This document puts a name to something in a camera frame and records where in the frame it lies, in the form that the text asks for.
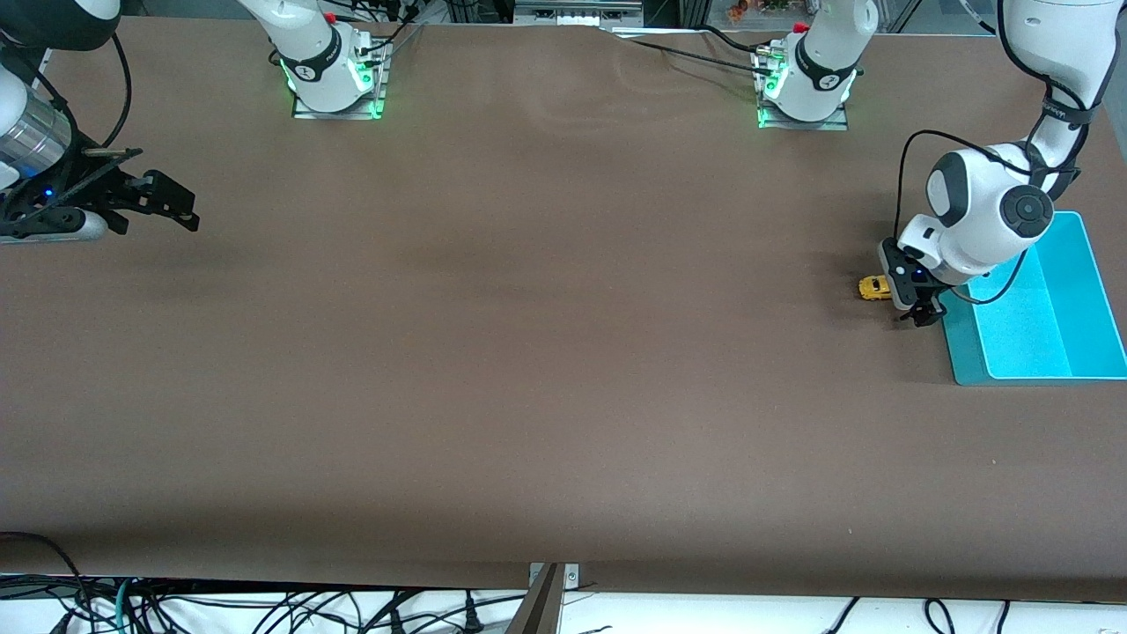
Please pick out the yellow toy beetle car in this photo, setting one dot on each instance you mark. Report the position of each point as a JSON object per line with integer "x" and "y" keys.
{"x": 874, "y": 288}

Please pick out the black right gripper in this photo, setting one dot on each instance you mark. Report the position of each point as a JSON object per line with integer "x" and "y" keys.
{"x": 85, "y": 187}

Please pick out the metal table edge bracket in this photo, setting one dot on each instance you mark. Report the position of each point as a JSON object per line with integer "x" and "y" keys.
{"x": 572, "y": 577}

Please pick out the small orange objects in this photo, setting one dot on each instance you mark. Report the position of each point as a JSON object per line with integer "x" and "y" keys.
{"x": 740, "y": 9}

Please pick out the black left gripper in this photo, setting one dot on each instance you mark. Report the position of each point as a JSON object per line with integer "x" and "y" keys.
{"x": 927, "y": 312}

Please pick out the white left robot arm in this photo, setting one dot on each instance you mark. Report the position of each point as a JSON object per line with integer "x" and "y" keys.
{"x": 986, "y": 194}

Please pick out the dark slanted bar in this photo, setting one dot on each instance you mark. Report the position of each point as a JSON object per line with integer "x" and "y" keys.
{"x": 537, "y": 612}

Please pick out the cyan plastic bin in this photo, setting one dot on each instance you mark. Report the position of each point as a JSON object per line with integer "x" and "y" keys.
{"x": 1039, "y": 335}

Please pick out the gray equipment box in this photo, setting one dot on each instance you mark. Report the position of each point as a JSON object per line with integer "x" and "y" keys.
{"x": 577, "y": 12}

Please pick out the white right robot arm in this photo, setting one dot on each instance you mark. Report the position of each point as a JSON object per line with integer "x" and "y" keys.
{"x": 317, "y": 70}

